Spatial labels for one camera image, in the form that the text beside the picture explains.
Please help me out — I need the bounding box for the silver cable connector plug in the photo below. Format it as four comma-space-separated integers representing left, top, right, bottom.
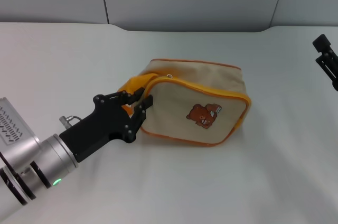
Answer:
59, 114, 83, 130

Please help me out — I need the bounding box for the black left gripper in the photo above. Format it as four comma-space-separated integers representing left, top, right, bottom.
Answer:
59, 88, 155, 163

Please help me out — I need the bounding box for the beige food bag orange trim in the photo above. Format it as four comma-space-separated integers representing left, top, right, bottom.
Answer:
117, 58, 251, 148

